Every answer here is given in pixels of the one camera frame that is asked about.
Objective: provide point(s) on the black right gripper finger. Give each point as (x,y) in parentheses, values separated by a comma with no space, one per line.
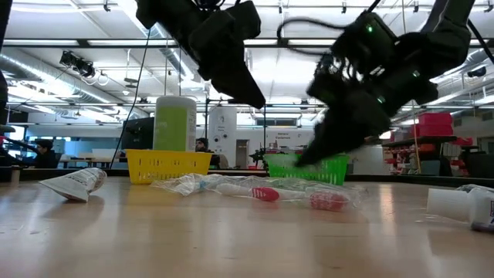
(343,131)

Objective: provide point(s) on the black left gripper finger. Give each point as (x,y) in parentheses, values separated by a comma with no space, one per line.
(235,85)

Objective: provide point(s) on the bagged red white toothbrush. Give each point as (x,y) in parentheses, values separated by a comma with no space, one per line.
(264,194)

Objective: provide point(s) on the red white toothpaste tube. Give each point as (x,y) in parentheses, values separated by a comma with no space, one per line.
(447,204)

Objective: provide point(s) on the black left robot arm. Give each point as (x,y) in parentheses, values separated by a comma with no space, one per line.
(166,15)

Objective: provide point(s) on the small background robot arm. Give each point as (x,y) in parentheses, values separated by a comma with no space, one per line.
(259,158)

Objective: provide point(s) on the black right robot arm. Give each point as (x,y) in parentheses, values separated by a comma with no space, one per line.
(447,34)

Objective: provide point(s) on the green plastic basket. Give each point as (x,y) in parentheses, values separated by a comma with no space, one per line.
(328,171)

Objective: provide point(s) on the person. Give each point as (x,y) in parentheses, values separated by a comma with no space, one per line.
(45,156)
(201,146)

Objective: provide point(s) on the white green wipes canister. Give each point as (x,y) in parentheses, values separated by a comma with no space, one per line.
(173,123)

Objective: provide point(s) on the dark storage shelf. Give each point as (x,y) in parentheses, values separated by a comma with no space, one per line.
(420,140)

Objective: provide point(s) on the red storage bin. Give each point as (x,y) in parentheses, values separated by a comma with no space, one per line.
(432,130)
(436,118)

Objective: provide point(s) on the yellow plastic basket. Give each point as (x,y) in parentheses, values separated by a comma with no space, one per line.
(166,166)

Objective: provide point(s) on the black computer monitor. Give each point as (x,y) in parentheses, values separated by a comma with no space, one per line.
(139,133)

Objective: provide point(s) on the bagged blue white toothbrush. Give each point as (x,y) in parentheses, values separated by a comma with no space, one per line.
(193,185)

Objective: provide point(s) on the black ceiling spotlight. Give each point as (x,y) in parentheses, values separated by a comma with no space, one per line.
(77,63)

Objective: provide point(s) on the white blue toothpaste tube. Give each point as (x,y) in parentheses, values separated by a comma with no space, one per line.
(77,185)

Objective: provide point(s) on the black aluminium table frame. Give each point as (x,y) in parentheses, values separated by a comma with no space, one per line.
(405,179)

